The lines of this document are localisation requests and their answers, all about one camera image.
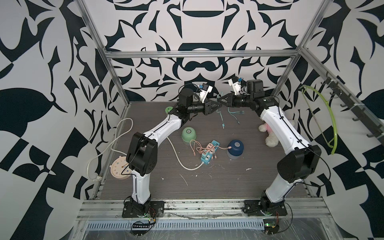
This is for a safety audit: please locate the pink multi-head charging cable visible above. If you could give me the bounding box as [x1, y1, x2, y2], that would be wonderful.
[189, 139, 232, 160]

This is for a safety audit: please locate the pink charger plug cube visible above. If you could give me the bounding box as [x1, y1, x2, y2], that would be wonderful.
[203, 143, 215, 153]

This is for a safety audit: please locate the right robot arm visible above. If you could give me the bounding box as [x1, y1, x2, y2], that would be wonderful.
[218, 77, 322, 205]

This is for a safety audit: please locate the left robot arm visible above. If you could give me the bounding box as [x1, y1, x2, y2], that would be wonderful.
[126, 88, 222, 208]

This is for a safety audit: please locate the light green meat grinder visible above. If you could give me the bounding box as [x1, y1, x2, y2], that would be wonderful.
[182, 127, 197, 144]

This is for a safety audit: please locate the green lidded round tin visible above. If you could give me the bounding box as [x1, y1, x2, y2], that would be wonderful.
[165, 107, 174, 115]

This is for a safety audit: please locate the white teddy bear pink shirt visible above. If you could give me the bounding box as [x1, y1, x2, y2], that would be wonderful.
[259, 119, 295, 150]

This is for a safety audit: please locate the teal power strip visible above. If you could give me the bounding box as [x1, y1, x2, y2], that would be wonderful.
[201, 140, 220, 165]

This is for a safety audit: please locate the pink round clock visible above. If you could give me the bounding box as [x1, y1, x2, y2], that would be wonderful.
[110, 156, 132, 180]

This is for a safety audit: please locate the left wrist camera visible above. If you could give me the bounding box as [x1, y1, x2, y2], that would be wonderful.
[198, 84, 213, 103]

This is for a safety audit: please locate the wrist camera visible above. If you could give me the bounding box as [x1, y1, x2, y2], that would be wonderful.
[198, 84, 213, 103]
[228, 76, 246, 96]

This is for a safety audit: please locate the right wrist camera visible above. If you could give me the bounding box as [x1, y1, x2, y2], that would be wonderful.
[228, 76, 246, 96]

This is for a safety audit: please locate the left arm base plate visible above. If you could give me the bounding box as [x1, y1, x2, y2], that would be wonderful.
[122, 199, 165, 218]

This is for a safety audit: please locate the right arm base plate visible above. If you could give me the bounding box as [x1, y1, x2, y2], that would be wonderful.
[243, 198, 288, 217]

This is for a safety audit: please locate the black wall hook rail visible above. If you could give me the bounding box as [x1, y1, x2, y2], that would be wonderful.
[322, 72, 384, 145]

